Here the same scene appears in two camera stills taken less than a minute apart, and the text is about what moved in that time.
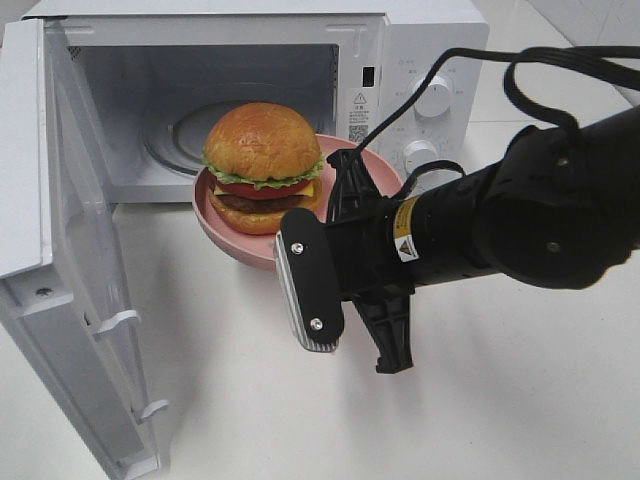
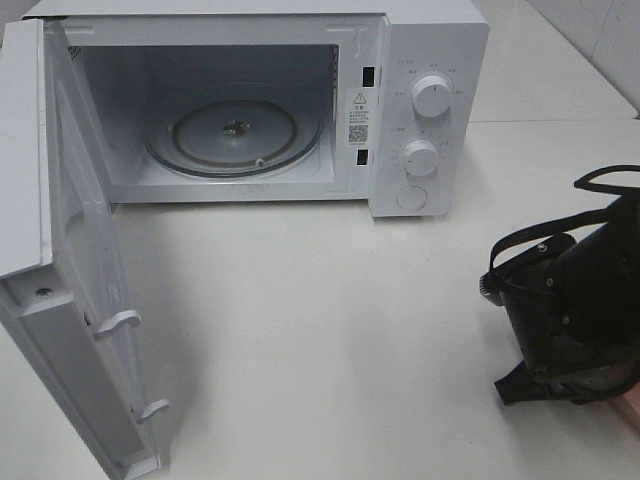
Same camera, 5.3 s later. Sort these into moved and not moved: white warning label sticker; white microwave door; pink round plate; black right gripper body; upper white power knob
Moved: pink round plate; black right gripper body
Not moved: upper white power knob; white warning label sticker; white microwave door
